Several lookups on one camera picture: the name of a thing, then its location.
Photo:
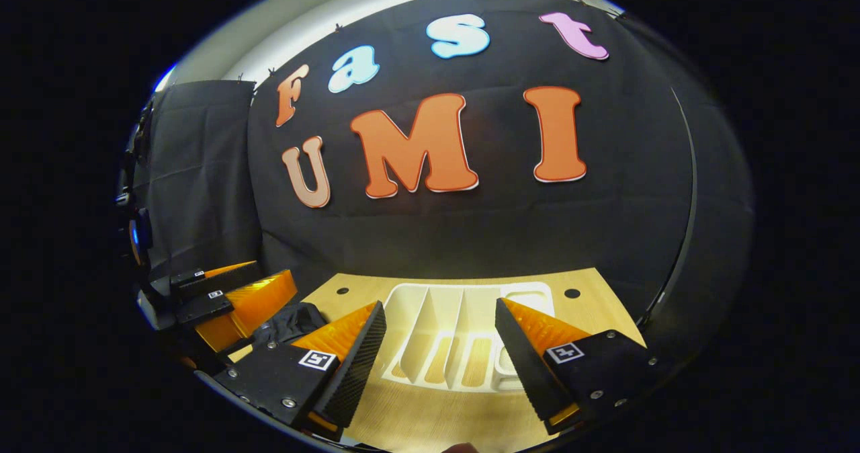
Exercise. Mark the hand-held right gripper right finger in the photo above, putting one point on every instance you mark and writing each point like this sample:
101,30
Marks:
527,372

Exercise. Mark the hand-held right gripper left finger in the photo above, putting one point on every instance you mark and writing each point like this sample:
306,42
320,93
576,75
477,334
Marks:
356,372

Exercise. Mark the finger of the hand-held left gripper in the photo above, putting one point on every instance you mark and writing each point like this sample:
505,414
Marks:
222,277
208,303

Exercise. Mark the black schoolbag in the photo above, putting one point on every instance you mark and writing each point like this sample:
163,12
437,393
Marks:
295,322

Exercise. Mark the cream plastic bookshelf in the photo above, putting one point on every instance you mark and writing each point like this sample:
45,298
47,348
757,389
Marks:
437,332

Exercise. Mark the dark equipment stand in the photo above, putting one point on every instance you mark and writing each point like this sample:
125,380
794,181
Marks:
138,238

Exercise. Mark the black backdrop cloth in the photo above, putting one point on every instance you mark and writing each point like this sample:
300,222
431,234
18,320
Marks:
470,238

